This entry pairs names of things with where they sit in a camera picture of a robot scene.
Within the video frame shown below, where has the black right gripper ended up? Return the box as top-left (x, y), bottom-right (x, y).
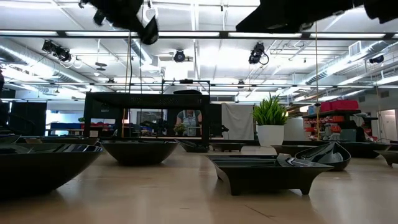
top-left (235, 0), bottom-right (398, 34)

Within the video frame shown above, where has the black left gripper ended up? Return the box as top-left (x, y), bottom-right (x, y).
top-left (79, 0), bottom-right (160, 45)

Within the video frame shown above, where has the black rounded mini plate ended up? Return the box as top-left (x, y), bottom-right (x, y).
top-left (39, 135), bottom-right (91, 141)
top-left (0, 142), bottom-right (104, 200)
top-left (173, 89), bottom-right (203, 95)
top-left (271, 144), bottom-right (315, 157)
top-left (99, 139), bottom-right (178, 166)
top-left (338, 141), bottom-right (392, 159)

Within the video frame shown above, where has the black square mini plate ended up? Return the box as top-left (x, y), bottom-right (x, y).
top-left (17, 138), bottom-right (102, 147)
top-left (374, 149), bottom-right (398, 166)
top-left (208, 142), bottom-right (247, 152)
top-left (205, 154), bottom-right (335, 196)
top-left (177, 139), bottom-right (210, 154)

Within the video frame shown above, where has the black overhead light bar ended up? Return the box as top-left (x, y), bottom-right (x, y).
top-left (0, 29), bottom-right (398, 40)

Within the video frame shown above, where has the black perforated metal rack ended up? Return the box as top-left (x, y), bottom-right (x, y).
top-left (83, 91), bottom-right (211, 149)

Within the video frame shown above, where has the person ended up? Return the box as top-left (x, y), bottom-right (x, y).
top-left (176, 109), bottom-right (203, 137)

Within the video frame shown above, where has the small background potted plant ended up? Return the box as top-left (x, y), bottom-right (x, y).
top-left (174, 123), bottom-right (187, 137)

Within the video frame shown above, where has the white hanging sheet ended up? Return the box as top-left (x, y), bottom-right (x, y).
top-left (221, 103), bottom-right (256, 141)

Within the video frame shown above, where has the black upright panel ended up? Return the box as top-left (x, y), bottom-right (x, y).
top-left (210, 103), bottom-right (223, 138)

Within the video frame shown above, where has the green plant in white pot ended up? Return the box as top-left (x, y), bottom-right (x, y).
top-left (252, 95), bottom-right (289, 147)

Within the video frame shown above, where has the large red storage bin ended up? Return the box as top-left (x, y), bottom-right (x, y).
top-left (331, 99), bottom-right (360, 111)

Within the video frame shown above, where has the black storage shelf unit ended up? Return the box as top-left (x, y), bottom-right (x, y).
top-left (302, 108), bottom-right (379, 142)

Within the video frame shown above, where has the white door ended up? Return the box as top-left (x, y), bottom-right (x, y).
top-left (377, 108), bottom-right (398, 142)

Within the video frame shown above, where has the black mounted camera with cable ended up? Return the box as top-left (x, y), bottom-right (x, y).
top-left (248, 42), bottom-right (270, 66)

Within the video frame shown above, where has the black hanging cable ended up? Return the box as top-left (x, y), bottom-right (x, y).
top-left (138, 40), bottom-right (145, 94)
top-left (125, 30), bottom-right (134, 94)

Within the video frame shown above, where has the black round overhead camera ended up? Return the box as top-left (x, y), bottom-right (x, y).
top-left (173, 49), bottom-right (187, 63)

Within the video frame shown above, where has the black metal frame stand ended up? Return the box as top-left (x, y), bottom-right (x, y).
top-left (160, 78), bottom-right (211, 94)

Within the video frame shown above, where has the black mounted camera pair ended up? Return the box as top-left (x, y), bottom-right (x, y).
top-left (41, 39), bottom-right (73, 63)

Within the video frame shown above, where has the small black mounted camera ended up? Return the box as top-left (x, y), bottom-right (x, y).
top-left (368, 54), bottom-right (385, 65)

